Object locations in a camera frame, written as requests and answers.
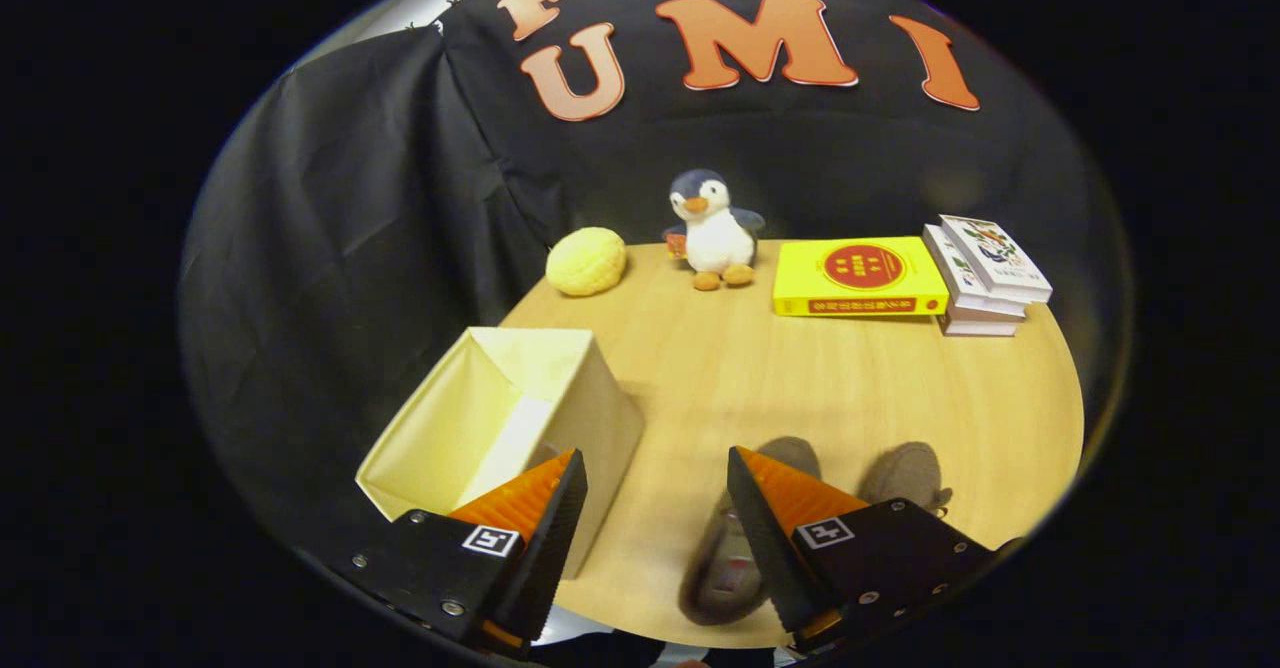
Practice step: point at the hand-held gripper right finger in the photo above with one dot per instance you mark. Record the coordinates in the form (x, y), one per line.
(765, 538)

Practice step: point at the person's dark and white clothing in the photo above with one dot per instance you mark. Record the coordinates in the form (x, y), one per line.
(620, 650)

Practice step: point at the penguin plush toy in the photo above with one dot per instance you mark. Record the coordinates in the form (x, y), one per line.
(715, 238)

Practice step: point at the cream fabric storage box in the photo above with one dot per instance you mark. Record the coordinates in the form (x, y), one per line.
(440, 438)

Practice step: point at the white illustrated cover book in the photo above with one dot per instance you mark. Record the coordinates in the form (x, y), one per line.
(995, 258)

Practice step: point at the yellow book with red circle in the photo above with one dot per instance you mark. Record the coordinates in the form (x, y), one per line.
(860, 273)

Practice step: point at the yellow round bun toy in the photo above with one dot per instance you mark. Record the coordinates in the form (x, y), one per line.
(586, 261)

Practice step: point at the grey-brown fuzzy shoe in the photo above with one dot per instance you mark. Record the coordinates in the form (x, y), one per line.
(905, 473)
(715, 568)

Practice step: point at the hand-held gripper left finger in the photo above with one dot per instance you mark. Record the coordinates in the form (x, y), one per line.
(550, 548)

